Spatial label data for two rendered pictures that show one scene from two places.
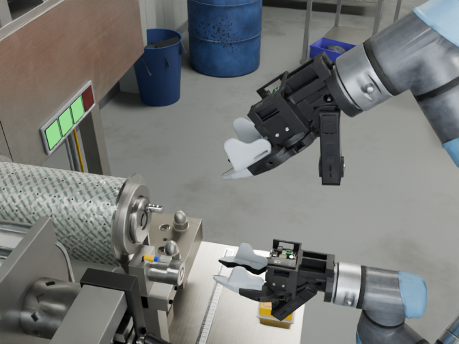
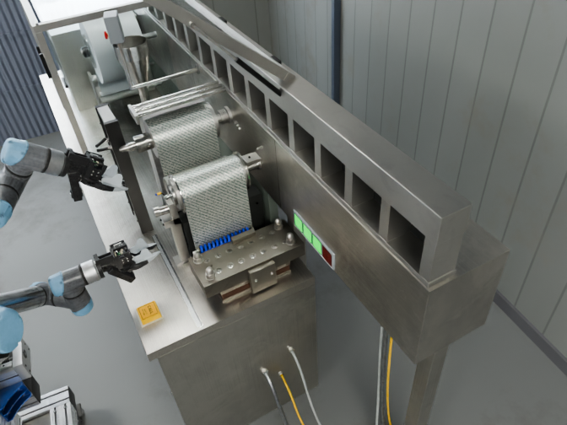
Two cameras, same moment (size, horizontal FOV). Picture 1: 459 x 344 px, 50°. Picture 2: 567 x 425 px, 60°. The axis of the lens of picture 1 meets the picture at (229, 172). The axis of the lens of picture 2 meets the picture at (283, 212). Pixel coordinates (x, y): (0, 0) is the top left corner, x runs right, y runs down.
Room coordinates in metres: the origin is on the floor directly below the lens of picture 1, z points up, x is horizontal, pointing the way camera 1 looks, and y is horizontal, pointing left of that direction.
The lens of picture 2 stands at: (1.91, -0.39, 2.33)
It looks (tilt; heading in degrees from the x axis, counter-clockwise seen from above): 41 degrees down; 142
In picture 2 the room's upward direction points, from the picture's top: 5 degrees counter-clockwise
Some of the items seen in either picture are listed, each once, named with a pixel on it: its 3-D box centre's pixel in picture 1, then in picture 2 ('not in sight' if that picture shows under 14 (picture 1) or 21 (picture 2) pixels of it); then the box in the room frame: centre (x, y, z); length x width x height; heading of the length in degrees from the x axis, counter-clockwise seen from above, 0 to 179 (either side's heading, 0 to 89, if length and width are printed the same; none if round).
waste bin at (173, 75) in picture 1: (160, 66); not in sight; (3.41, 0.51, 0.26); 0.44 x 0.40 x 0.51; 75
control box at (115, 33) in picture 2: not in sight; (111, 27); (0.07, 0.30, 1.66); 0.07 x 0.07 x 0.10; 62
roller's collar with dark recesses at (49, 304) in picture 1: (61, 310); (143, 142); (0.35, 0.19, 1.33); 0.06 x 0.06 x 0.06; 78
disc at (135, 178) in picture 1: (130, 218); (177, 193); (0.60, 0.16, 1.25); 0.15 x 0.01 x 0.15; 168
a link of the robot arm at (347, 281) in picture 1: (344, 285); (91, 271); (0.58, -0.20, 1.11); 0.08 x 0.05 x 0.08; 168
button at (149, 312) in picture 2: (277, 301); (148, 312); (0.71, -0.11, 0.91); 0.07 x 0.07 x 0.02; 78
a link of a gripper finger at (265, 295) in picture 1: (263, 289); not in sight; (0.59, -0.06, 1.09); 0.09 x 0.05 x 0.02; 87
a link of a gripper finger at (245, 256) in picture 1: (244, 255); (146, 254); (0.65, -0.03, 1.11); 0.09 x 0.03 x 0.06; 69
